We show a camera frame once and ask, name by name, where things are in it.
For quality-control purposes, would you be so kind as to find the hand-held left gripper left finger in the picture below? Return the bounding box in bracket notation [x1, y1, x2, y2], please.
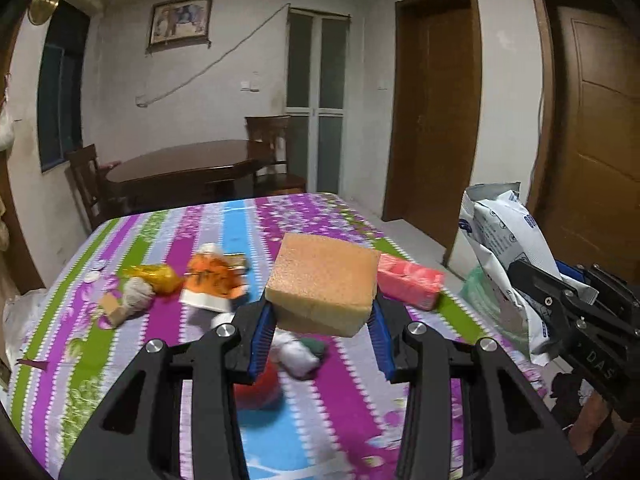
[59, 299, 277, 480]

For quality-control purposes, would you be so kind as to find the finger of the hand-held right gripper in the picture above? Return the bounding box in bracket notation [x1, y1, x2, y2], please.
[506, 258, 581, 321]
[562, 261, 640, 321]

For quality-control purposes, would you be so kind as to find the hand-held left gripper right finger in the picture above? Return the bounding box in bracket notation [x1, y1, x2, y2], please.
[369, 296, 586, 480]

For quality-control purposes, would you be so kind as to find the white knitted cloth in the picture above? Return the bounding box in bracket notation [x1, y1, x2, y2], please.
[272, 332, 321, 379]

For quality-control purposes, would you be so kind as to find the bin with green liner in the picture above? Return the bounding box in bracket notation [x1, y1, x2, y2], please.
[459, 266, 531, 356]

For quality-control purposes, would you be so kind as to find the white blue printed plastic bag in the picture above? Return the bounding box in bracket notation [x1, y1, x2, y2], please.
[459, 182, 571, 366]

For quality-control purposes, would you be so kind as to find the yellow sponge block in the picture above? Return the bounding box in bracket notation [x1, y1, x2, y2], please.
[264, 232, 382, 337]

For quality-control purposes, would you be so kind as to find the person's right forearm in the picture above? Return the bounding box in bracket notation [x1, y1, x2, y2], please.
[572, 395, 632, 457]

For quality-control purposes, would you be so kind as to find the red round object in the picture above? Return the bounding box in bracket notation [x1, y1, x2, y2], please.
[235, 360, 281, 407]

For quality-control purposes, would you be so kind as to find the pink tissue packet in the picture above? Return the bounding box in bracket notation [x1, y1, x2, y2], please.
[376, 254, 446, 311]

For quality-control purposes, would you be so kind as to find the striped floral tablecloth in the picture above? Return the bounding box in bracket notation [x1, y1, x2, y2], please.
[10, 192, 547, 480]

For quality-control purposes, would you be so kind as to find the orange snack wrapper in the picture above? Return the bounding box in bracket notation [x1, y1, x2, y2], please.
[179, 252, 250, 313]

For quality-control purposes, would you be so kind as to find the yellow crumpled wrapper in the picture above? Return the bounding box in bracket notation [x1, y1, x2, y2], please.
[122, 264, 184, 295]

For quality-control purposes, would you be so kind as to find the beige knotted cloth ball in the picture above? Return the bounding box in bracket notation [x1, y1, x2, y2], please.
[122, 279, 157, 317]

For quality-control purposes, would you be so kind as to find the brown cardboard piece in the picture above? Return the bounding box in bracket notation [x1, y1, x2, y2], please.
[98, 292, 129, 329]

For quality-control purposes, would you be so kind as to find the brown panelled wooden door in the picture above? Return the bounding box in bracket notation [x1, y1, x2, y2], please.
[525, 0, 640, 281]

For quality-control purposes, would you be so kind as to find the dark wooden dining table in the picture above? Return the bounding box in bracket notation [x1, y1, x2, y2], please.
[105, 140, 271, 212]

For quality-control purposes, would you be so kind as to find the dark wooden chair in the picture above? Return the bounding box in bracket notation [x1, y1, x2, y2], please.
[65, 144, 119, 231]
[245, 115, 307, 196]

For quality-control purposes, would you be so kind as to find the white plastic sack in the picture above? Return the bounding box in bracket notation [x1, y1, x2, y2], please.
[0, 287, 49, 376]

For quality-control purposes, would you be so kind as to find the frosted glass double door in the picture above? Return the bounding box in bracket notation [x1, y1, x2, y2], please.
[286, 7, 351, 196]

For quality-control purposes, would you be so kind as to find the dark window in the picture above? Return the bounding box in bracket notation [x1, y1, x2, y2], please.
[37, 2, 91, 173]

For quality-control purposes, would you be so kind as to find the thin white wall cable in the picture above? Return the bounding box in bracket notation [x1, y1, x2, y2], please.
[135, 2, 292, 109]

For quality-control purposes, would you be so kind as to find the framed wall picture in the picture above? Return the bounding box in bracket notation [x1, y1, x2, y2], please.
[146, 0, 214, 53]

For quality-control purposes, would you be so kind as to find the round golden wall disc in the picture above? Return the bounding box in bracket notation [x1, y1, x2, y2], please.
[27, 0, 61, 26]

